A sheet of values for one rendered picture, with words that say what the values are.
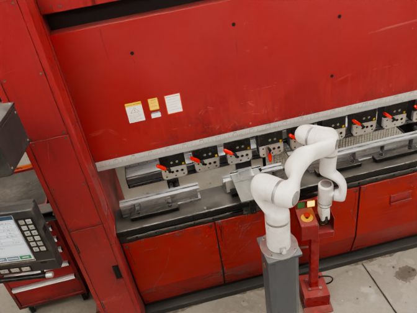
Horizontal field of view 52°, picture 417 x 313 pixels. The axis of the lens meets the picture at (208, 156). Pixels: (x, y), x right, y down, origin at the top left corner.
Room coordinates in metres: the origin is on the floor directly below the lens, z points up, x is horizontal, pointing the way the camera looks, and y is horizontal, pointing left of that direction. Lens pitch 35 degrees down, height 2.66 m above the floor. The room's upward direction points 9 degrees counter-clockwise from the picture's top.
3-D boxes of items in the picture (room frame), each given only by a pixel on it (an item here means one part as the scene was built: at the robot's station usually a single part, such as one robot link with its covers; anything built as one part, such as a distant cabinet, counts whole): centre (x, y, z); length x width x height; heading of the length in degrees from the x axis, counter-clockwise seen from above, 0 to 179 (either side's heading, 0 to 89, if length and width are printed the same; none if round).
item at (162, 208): (2.02, 0.39, 0.89); 0.30 x 0.05 x 0.03; 96
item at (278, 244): (1.49, -0.28, 1.09); 0.19 x 0.19 x 0.18
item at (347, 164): (2.15, -0.81, 0.89); 0.30 x 0.05 x 0.03; 96
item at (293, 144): (2.18, -0.58, 1.18); 0.15 x 0.09 x 0.17; 96
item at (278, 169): (2.15, -0.26, 0.92); 0.39 x 0.06 x 0.10; 96
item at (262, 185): (1.51, -0.25, 1.30); 0.19 x 0.12 x 0.24; 45
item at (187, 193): (2.08, 0.34, 0.92); 0.50 x 0.06 x 0.10; 96
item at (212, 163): (2.12, 0.02, 1.18); 0.15 x 0.09 x 0.17; 96
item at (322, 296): (1.84, -0.58, 0.06); 0.25 x 0.20 x 0.12; 179
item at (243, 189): (2.00, -0.22, 1.00); 0.26 x 0.18 x 0.01; 6
